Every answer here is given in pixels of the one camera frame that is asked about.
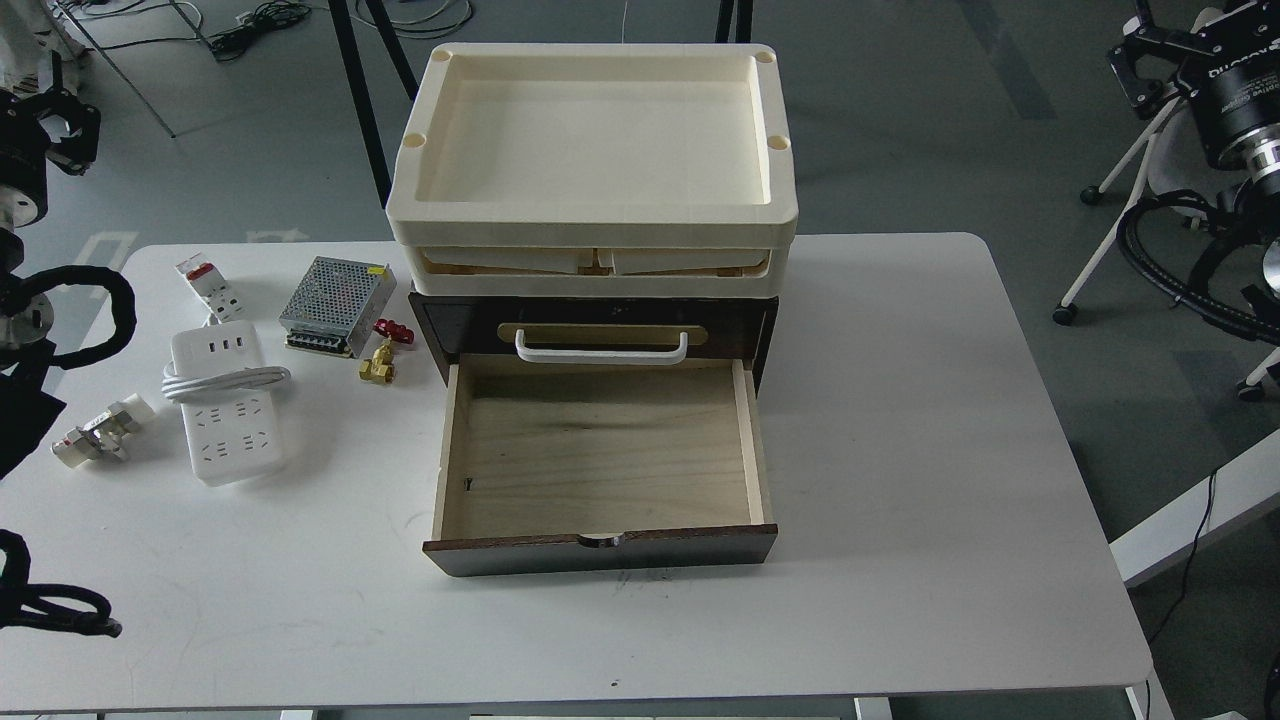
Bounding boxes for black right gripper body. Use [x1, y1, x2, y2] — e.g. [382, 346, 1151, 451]
[1108, 1, 1279, 170]

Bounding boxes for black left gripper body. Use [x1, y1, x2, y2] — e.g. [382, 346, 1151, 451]
[1, 88, 101, 201]

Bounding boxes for white power strip with cable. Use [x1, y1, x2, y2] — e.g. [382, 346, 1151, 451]
[163, 320, 289, 487]

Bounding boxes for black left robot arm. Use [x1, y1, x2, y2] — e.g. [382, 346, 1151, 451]
[1, 83, 137, 637]

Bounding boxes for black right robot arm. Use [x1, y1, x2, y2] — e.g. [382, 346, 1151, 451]
[1108, 1, 1279, 345]

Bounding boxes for white red circuit breaker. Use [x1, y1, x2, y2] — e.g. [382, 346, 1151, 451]
[175, 252, 246, 324]

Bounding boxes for small white metal connector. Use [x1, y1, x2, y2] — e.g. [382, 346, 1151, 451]
[51, 395, 156, 468]

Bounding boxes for metal mesh power supply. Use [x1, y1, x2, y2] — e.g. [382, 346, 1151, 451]
[279, 256, 397, 357]

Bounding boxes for white side table edge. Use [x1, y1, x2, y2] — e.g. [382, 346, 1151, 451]
[1110, 430, 1279, 588]

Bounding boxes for cream lower stacked tray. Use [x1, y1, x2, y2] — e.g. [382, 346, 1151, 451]
[404, 243, 791, 299]

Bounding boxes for cream plastic top tray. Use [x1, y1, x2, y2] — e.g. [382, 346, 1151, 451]
[387, 42, 797, 249]

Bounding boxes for open wooden drawer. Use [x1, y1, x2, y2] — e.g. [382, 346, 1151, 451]
[422, 355, 778, 577]

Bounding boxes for black floor cables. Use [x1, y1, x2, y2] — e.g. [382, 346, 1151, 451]
[50, 0, 476, 63]

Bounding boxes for brass valve red handle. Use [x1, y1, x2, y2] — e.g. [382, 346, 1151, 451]
[358, 318, 415, 386]

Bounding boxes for white drawer handle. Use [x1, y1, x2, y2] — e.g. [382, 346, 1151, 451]
[515, 329, 690, 366]

